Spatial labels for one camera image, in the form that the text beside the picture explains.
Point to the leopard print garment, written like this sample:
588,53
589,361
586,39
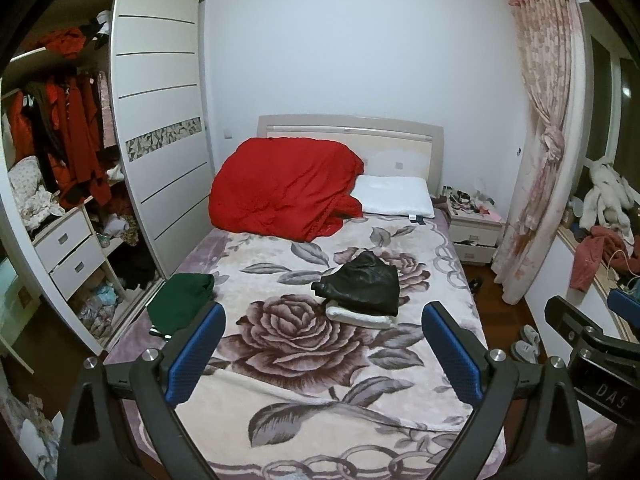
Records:
127,230

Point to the white pillow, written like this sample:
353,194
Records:
395,195

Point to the small-flower print bedding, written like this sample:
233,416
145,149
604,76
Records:
27,180

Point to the black leather jacket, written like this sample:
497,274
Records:
365,285

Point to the window frame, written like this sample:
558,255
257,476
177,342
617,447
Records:
602,85

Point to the white sliding-door wardrobe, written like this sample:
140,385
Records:
160,110

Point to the crumpled red garment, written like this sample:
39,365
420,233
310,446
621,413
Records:
62,42

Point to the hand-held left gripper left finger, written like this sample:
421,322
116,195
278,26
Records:
192,355

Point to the beige bed headboard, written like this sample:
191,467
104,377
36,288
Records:
350,127

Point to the pink floral curtain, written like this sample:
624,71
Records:
540,85

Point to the pile of pale clothes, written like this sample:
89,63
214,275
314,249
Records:
100,305

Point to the hanging red clothes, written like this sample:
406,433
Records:
75,135

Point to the black shoe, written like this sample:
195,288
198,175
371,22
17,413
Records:
476,285

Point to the white plush toy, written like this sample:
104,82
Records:
607,195

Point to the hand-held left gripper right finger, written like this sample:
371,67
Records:
452,355

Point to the bed with floral blanket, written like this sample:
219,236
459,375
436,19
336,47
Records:
300,320

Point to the red quilt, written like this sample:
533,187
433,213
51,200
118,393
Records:
280,185

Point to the green jacket with white stripes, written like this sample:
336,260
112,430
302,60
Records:
175,305

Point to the pile of black clothes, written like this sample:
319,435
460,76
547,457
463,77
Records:
135,267

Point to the grey slipper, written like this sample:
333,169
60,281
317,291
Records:
522,352
532,337

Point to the white nightstand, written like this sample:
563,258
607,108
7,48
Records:
475,230

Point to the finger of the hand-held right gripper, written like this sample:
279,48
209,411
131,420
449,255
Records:
570,317
622,302

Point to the glass panel furniture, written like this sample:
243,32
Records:
12,300

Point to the white folded garment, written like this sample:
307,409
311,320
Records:
355,317

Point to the cluster of small toiletries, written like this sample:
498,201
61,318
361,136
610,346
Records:
462,200

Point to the white wardrobe drawer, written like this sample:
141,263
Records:
62,235
77,262

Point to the floral cloth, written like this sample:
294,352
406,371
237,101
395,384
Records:
25,435

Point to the pink garment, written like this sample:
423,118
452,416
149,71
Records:
590,255

